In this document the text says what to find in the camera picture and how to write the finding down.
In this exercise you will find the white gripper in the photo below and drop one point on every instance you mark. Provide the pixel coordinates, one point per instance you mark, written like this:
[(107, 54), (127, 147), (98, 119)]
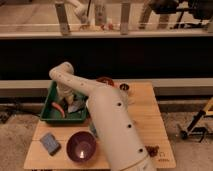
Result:
[(66, 95)]

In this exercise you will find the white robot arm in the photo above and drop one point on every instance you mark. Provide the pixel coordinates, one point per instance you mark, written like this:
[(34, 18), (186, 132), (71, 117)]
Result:
[(121, 143)]

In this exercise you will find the green plastic tray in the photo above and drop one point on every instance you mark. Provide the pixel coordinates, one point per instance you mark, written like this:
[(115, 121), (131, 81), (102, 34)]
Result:
[(51, 115)]

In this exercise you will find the red chili pepper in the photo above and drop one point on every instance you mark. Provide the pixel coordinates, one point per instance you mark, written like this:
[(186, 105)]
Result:
[(59, 108)]

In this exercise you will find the clear plastic bag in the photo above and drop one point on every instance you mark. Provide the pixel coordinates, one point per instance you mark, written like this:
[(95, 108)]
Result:
[(76, 105)]

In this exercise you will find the red brown bowl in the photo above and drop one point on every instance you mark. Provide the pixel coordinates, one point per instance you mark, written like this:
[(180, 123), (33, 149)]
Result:
[(106, 80)]

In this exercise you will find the blue sponge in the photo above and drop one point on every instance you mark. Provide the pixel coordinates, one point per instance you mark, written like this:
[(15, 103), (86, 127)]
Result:
[(50, 143)]

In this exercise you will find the wooden folding table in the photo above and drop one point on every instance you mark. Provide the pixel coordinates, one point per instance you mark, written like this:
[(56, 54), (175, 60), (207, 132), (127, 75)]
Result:
[(147, 118)]

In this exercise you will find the purple bowl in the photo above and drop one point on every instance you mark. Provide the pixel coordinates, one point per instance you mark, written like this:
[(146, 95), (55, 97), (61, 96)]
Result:
[(81, 146)]

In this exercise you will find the dark small can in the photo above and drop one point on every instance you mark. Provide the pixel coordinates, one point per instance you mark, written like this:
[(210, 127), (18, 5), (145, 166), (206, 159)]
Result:
[(124, 87)]

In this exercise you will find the bunch of dark grapes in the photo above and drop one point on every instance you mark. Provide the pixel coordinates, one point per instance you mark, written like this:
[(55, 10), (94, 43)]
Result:
[(152, 150)]

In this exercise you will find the yellow black cart frame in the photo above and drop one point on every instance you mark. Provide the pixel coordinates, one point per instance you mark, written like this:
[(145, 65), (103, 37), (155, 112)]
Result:
[(202, 131)]

